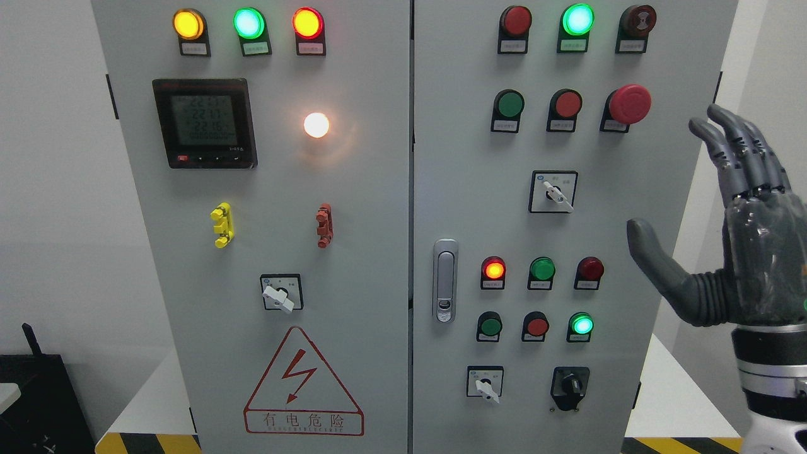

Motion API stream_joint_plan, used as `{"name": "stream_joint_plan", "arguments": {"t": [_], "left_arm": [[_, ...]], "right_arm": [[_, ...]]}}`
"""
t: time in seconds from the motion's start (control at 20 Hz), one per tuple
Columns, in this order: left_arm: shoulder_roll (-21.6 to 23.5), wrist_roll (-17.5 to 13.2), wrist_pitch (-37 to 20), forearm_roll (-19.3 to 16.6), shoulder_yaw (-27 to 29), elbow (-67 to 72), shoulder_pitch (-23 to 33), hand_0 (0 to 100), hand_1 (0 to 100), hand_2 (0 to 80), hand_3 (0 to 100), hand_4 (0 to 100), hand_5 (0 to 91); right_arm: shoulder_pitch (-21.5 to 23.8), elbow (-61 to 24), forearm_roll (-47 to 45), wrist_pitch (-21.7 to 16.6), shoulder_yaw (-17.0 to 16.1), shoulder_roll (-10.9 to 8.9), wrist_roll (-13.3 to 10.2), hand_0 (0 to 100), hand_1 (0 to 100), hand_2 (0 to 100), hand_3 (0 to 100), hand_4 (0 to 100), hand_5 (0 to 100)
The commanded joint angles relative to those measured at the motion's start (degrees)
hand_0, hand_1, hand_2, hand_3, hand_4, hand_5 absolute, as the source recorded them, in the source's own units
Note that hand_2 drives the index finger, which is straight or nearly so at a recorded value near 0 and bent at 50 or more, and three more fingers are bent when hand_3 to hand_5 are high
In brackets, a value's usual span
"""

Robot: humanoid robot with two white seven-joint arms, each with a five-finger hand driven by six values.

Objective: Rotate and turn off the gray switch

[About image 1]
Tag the red push button upper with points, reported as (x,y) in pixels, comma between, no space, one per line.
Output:
(564,108)

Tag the green lit indicator top right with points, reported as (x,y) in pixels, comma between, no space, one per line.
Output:
(575,24)

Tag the black digital power meter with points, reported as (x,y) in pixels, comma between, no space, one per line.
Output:
(206,123)

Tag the green indicator light top left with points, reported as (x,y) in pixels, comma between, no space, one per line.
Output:
(250,26)

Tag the green push button upper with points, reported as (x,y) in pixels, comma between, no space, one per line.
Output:
(506,113)

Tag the gray rotary switch left door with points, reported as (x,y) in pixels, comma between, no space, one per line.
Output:
(282,292)

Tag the dark red indicator top right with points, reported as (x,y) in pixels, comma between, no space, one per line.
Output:
(514,27)

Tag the black box with antenna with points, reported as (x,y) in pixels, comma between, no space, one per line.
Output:
(47,417)

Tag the red lit indicator middle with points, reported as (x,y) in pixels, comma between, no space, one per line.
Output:
(493,273)

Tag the green push button lower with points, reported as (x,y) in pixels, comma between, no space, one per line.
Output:
(489,327)

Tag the red terminal clip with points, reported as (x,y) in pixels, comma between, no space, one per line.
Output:
(325,227)

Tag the red push button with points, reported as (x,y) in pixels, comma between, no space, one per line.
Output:
(564,108)
(535,327)

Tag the white glowing indicator light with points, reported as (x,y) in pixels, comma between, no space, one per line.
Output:
(316,125)

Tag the green unlit indicator middle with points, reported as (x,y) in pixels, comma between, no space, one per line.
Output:
(541,274)

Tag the gray rotary switch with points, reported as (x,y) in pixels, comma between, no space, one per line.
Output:
(552,192)
(485,382)

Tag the gray robotic hand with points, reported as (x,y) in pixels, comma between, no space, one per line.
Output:
(762,281)

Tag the red emergency stop button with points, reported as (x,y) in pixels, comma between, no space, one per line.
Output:
(625,106)

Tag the black selector switch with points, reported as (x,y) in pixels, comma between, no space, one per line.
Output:
(569,387)

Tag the green lit indicator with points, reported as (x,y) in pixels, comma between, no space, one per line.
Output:
(580,327)
(575,24)

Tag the red push button lower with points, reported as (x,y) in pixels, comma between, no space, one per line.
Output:
(535,327)

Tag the red electric hazard warning sticker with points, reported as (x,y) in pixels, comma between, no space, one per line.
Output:
(300,394)

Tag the dark red buzzer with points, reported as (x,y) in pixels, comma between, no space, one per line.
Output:
(634,27)

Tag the red indicator light top left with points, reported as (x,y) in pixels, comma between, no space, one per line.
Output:
(309,30)

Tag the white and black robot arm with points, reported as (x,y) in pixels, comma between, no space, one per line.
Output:
(772,370)

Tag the silver door latch handle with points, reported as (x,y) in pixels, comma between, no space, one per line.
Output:
(445,259)

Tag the yellow terminal clip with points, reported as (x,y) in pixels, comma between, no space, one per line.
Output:
(222,217)

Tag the yellow indicator light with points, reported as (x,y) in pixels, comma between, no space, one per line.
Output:
(191,27)

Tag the green lit indicator lower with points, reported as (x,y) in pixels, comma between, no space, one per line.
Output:
(580,327)

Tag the green push button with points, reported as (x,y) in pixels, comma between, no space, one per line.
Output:
(506,113)
(489,327)

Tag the gray electrical cabinet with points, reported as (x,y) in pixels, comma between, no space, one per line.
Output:
(409,88)

